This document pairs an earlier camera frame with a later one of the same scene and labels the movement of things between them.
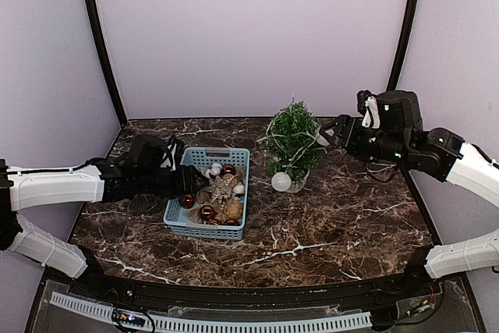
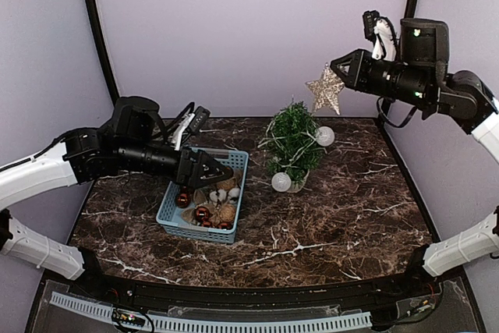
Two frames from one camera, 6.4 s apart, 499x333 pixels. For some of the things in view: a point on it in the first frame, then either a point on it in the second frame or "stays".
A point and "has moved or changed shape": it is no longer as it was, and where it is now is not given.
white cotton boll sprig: (215, 168) has moved or changed shape
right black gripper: (348, 141) to (356, 76)
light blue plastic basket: (217, 210) stays
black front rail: (191, 295) stays
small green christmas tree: (290, 143) stays
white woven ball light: (281, 182) stays
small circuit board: (128, 317) stays
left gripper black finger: (197, 180) to (217, 170)
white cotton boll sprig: (238, 189) to (233, 195)
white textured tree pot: (295, 188) stays
